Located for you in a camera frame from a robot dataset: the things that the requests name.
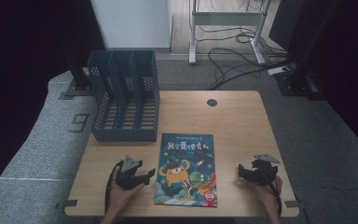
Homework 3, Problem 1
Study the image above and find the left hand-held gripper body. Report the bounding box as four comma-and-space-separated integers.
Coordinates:
115, 154, 147, 191

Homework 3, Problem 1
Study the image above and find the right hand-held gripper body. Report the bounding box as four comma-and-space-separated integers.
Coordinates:
251, 153, 282, 187

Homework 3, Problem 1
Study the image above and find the blue plastic file rack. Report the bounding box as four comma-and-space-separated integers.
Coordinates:
87, 49, 161, 143

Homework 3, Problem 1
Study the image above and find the blue monster picture book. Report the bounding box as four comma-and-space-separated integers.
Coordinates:
153, 133, 218, 208

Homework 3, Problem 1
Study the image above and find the person's left hand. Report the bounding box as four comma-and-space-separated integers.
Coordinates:
106, 169, 145, 217

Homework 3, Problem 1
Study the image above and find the person's right hand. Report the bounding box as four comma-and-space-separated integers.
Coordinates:
251, 175, 284, 207

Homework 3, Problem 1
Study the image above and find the white power strip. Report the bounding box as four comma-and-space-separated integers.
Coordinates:
267, 65, 291, 77

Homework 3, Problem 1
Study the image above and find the black metal stand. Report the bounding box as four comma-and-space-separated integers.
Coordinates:
274, 0, 341, 98
62, 49, 95, 98

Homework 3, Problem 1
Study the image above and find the black curtain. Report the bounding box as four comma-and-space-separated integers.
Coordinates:
0, 0, 106, 203
268, 0, 358, 162

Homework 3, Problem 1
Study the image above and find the white partition panel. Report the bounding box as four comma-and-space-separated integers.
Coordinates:
89, 0, 172, 49

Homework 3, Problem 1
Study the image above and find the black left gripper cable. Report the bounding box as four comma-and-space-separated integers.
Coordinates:
103, 161, 123, 216

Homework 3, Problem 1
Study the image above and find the grey metal table bracket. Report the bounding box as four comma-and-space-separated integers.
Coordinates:
284, 200, 306, 210
55, 199, 79, 210

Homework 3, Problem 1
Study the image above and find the tangle of black floor cables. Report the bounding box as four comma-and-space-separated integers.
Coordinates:
195, 0, 295, 91

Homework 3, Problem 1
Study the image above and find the white metal desk frame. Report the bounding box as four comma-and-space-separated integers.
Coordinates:
188, 0, 273, 65

